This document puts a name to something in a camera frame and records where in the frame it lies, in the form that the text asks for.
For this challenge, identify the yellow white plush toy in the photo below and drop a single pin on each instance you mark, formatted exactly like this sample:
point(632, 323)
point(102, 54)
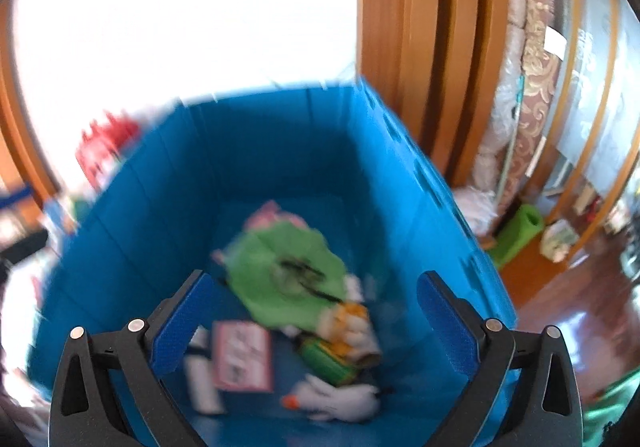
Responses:
point(350, 327)

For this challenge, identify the blue storage crate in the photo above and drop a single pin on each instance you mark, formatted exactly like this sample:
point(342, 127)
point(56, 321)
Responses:
point(350, 167)

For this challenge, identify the red toy suitcase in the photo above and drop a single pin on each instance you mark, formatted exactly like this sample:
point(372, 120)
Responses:
point(105, 152)

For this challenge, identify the green carton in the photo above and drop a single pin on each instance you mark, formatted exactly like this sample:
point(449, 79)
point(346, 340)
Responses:
point(327, 362)

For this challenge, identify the green cloth hat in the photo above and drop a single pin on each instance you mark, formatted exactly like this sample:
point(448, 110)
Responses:
point(270, 267)

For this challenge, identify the wooden pillar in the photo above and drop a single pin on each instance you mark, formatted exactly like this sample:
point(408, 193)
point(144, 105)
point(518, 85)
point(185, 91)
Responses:
point(425, 52)

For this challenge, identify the rolled patterned carpet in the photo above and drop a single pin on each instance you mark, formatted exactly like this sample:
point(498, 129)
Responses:
point(537, 77)

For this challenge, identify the tape roll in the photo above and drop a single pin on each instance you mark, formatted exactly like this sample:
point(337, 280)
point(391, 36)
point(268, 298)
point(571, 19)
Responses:
point(367, 358)

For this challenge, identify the bubble-wrapped roll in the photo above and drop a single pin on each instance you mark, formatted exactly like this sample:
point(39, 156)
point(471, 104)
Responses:
point(500, 117)

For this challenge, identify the white goose plush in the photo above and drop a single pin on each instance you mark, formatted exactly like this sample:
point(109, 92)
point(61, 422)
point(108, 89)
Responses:
point(340, 399)

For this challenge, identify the green rolled mat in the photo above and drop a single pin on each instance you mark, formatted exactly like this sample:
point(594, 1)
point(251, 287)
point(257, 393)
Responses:
point(517, 234)

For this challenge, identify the wooden glass partition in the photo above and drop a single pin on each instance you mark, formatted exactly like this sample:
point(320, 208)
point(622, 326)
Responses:
point(595, 77)

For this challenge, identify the white plastic bag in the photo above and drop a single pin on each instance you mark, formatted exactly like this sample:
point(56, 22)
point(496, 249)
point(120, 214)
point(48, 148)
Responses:
point(475, 209)

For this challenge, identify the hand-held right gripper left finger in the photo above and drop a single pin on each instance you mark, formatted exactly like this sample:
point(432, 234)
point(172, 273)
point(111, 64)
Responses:
point(180, 327)

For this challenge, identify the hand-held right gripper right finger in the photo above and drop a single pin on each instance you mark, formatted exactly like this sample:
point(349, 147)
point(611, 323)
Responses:
point(450, 327)

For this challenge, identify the curved wooden wall frame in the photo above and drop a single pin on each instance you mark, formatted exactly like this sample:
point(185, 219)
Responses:
point(20, 127)

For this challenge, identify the red white medicine box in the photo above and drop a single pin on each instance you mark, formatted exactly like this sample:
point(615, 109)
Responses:
point(242, 354)

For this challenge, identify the person's green clothing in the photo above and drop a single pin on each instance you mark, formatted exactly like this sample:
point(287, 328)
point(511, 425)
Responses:
point(612, 407)

